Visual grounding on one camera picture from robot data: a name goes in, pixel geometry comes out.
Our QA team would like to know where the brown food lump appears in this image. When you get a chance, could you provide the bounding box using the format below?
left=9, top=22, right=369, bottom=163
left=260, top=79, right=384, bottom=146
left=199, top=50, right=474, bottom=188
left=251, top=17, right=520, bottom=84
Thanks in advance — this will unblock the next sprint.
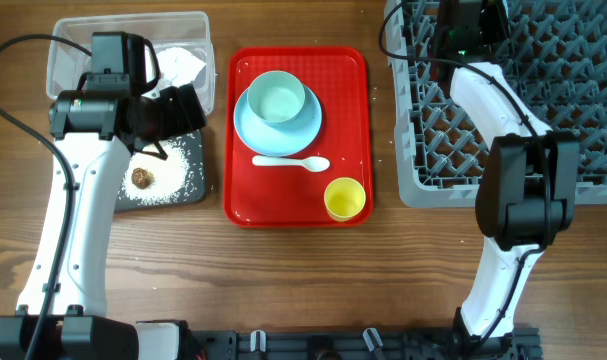
left=130, top=167, right=154, bottom=189

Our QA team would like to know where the white rice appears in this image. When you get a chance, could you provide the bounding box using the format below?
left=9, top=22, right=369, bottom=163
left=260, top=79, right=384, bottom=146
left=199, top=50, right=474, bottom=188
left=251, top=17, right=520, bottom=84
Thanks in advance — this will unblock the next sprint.
left=118, top=140, right=190, bottom=206

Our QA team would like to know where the green bowl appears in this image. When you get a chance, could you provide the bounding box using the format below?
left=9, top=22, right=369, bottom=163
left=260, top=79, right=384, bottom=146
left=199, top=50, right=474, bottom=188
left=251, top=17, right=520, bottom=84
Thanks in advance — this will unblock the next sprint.
left=247, top=70, right=306, bottom=125

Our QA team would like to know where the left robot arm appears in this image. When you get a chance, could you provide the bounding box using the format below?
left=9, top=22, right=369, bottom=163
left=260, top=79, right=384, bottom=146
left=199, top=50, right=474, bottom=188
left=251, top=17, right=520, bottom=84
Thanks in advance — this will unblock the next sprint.
left=0, top=32, right=206, bottom=359

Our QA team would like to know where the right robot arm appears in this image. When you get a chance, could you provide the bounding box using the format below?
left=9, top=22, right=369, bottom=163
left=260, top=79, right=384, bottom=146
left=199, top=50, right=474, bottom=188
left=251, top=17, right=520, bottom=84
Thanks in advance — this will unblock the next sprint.
left=440, top=58, right=579, bottom=359

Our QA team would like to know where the black waste tray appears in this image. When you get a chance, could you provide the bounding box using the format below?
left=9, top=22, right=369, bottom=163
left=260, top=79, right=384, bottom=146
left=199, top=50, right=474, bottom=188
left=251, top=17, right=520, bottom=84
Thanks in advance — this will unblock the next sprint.
left=115, top=130, right=206, bottom=212

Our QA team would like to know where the grey dishwasher rack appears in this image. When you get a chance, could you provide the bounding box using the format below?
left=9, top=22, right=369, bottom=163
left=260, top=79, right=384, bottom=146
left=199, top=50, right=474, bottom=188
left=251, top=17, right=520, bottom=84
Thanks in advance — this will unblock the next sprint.
left=384, top=1, right=607, bottom=208

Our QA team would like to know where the clear plastic bin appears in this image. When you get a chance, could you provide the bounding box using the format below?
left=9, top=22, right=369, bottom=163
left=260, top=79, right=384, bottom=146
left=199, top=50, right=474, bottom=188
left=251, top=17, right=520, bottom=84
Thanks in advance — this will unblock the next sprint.
left=46, top=11, right=216, bottom=114

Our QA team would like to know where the light blue plate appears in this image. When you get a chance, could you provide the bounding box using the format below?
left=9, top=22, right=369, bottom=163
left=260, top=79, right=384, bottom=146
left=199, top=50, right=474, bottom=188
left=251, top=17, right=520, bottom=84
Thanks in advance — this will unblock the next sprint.
left=233, top=85, right=323, bottom=157

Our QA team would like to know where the white plastic spoon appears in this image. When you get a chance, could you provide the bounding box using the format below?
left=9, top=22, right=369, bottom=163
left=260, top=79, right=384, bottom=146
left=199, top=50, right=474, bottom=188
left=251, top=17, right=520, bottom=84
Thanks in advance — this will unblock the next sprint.
left=252, top=155, right=330, bottom=173

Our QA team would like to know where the yellow plastic cup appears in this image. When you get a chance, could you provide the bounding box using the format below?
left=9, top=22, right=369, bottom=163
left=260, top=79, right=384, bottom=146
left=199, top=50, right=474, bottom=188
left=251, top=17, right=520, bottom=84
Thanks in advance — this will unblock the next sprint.
left=323, top=177, right=367, bottom=222

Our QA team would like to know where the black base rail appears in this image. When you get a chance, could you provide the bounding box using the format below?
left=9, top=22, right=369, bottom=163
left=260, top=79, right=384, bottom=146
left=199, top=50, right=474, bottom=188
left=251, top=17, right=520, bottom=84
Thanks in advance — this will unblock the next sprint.
left=192, top=327, right=543, bottom=360

